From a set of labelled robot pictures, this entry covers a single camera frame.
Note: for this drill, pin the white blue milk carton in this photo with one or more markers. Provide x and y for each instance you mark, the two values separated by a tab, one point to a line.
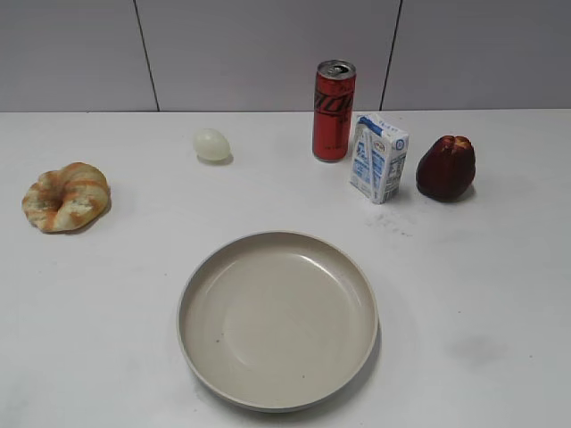
378	157

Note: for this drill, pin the pale peeled egg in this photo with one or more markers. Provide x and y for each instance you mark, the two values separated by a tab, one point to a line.
210	145

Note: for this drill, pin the red soda can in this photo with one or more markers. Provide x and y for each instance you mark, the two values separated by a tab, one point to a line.
333	99

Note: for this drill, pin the dark red wax apple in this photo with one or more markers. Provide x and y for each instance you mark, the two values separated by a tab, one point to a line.
448	168

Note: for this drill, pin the beige round plate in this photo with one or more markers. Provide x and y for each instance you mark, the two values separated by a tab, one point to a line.
277	321

